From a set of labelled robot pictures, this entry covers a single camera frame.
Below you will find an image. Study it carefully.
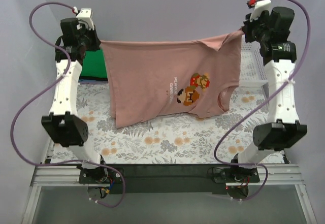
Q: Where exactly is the pink t shirt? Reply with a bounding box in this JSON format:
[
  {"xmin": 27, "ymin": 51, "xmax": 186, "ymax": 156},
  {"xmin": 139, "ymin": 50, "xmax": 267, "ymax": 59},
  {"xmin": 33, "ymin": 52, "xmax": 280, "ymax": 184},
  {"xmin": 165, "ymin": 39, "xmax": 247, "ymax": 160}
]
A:
[{"xmin": 101, "ymin": 30, "xmax": 243, "ymax": 128}]

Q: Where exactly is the floral patterned table mat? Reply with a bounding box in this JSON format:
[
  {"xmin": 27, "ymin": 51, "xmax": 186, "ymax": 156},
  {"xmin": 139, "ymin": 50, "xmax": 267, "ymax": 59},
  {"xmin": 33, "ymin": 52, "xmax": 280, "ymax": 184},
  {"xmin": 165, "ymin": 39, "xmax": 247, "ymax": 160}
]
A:
[{"xmin": 77, "ymin": 83, "xmax": 268, "ymax": 164}]

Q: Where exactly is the aluminium frame rail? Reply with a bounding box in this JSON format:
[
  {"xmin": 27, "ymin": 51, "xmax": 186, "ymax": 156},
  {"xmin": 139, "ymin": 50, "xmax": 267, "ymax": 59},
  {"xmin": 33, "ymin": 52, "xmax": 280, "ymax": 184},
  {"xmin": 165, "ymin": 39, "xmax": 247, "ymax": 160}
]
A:
[{"xmin": 22, "ymin": 164, "xmax": 317, "ymax": 223}]

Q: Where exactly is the green folded t shirt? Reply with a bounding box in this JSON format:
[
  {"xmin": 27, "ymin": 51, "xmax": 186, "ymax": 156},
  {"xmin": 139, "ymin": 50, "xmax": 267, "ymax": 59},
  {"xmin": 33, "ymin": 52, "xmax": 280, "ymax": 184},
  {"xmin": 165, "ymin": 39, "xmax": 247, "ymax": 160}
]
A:
[{"xmin": 80, "ymin": 50, "xmax": 108, "ymax": 81}]

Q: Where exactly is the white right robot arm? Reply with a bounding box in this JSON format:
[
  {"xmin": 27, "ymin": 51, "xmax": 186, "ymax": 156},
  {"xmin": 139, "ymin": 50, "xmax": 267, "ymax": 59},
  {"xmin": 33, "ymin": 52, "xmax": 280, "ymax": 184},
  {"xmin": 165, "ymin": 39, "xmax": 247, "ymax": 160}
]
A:
[{"xmin": 230, "ymin": 7, "xmax": 307, "ymax": 182}]

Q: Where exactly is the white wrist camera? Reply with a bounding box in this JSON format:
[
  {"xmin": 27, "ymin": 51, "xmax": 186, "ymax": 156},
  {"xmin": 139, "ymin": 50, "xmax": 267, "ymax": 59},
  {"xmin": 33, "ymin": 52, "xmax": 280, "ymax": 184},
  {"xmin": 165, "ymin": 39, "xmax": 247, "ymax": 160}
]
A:
[
  {"xmin": 247, "ymin": 0, "xmax": 271, "ymax": 22},
  {"xmin": 73, "ymin": 7, "xmax": 95, "ymax": 30}
]

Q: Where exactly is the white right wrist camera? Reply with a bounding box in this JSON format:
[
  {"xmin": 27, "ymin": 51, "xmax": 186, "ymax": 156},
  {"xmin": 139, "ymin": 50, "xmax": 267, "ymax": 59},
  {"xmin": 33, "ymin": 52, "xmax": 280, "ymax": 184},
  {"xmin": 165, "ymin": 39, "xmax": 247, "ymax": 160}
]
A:
[{"xmin": 247, "ymin": 0, "xmax": 271, "ymax": 22}]

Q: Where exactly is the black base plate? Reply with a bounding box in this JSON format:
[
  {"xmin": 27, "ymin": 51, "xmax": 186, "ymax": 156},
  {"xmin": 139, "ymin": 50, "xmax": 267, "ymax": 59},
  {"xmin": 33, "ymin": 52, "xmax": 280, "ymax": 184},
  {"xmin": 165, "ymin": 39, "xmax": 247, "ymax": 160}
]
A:
[{"xmin": 79, "ymin": 164, "xmax": 260, "ymax": 198}]

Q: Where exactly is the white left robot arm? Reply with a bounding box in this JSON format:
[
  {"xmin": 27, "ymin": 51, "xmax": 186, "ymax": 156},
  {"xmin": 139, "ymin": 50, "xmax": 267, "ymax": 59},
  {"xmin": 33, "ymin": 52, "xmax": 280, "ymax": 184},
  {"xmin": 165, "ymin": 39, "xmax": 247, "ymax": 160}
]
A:
[{"xmin": 41, "ymin": 18, "xmax": 108, "ymax": 183}]

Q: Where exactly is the white plastic basket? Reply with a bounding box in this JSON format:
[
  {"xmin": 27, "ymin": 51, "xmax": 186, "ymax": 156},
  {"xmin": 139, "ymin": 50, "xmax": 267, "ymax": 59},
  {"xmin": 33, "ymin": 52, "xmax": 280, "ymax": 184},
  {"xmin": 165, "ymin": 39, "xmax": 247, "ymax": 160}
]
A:
[{"xmin": 239, "ymin": 36, "xmax": 268, "ymax": 87}]

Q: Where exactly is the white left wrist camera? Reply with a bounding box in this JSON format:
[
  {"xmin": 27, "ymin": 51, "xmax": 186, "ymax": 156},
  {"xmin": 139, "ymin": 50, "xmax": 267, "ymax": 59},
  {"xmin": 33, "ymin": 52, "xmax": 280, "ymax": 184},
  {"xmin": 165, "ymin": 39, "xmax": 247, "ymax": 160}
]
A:
[{"xmin": 73, "ymin": 7, "xmax": 95, "ymax": 30}]

